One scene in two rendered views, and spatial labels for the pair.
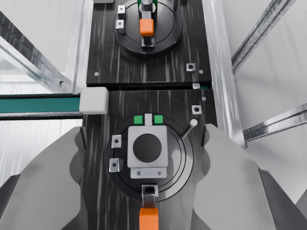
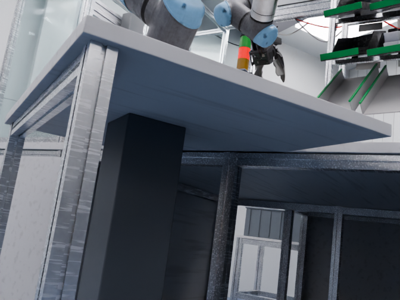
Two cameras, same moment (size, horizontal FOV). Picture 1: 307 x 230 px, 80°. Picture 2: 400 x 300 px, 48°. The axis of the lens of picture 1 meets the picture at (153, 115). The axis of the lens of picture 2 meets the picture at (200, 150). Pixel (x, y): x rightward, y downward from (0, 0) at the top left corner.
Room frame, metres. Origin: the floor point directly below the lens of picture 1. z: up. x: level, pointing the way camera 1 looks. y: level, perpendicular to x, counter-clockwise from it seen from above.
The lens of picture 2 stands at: (-1.43, -0.65, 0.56)
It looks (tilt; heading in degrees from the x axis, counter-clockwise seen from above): 11 degrees up; 32
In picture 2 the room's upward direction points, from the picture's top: 8 degrees clockwise
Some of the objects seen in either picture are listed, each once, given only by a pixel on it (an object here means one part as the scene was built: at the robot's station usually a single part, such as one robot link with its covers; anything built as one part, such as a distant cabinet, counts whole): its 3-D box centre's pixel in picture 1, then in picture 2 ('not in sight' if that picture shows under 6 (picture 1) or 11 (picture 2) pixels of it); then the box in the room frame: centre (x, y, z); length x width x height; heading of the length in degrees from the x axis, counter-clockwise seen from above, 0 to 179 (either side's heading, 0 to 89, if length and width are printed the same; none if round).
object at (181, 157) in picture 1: (150, 155); not in sight; (0.02, 0.01, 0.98); 0.14 x 0.14 x 0.02
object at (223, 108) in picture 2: not in sight; (163, 124); (-0.49, 0.08, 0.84); 0.90 x 0.70 x 0.03; 62
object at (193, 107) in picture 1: (196, 110); not in sight; (0.10, -0.08, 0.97); 0.02 x 0.02 x 0.01; 0
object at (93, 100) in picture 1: (96, 101); not in sight; (0.12, 0.10, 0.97); 0.05 x 0.05 x 0.04; 0
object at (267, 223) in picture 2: not in sight; (289, 227); (2.07, 0.64, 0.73); 0.62 x 0.42 x 0.23; 90
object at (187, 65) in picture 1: (190, 68); not in sight; (0.18, -0.07, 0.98); 0.02 x 0.02 x 0.01; 0
